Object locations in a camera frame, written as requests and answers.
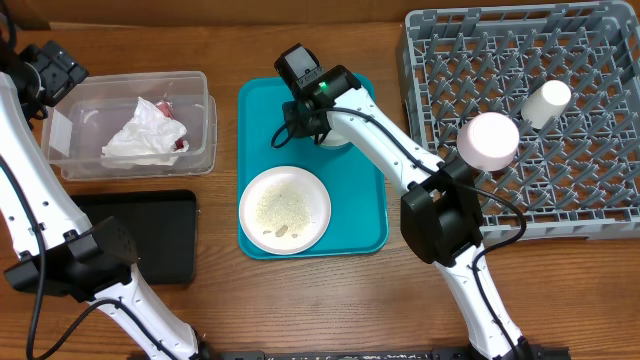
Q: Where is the grey dish rack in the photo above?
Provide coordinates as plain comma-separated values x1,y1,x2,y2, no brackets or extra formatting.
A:
397,1,639,244

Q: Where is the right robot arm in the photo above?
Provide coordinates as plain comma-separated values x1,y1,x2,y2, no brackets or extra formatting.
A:
274,44,536,359

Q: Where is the red sauce packet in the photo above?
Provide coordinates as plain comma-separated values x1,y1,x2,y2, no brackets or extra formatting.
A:
155,101,185,151

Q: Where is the white paper cup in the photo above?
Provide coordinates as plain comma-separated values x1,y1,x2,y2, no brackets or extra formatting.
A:
521,80,572,129

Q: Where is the pink bowl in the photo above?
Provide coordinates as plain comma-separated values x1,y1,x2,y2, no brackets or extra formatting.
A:
456,112,520,172

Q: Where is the food scrap on plate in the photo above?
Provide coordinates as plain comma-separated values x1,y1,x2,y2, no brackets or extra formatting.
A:
275,225,288,237

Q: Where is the grey small bowl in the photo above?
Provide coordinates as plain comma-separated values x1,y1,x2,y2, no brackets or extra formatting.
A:
319,131,350,150

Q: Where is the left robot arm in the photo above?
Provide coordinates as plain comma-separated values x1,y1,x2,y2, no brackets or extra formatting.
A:
1,40,212,359

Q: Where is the white round plate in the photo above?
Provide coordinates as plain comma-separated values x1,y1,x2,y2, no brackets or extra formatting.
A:
238,166,332,256

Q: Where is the black tray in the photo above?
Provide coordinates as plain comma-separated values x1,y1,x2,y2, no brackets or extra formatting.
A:
72,189,198,286

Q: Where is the clear plastic bin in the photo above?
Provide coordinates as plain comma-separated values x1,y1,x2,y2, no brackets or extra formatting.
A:
41,71,217,181

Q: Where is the teal serving tray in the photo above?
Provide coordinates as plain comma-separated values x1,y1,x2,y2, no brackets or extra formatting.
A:
237,77,390,258

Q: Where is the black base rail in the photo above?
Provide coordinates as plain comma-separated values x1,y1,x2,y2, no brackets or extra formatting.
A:
217,347,472,360

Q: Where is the white napkin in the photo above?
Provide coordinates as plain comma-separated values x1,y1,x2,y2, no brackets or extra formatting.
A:
101,97,190,169

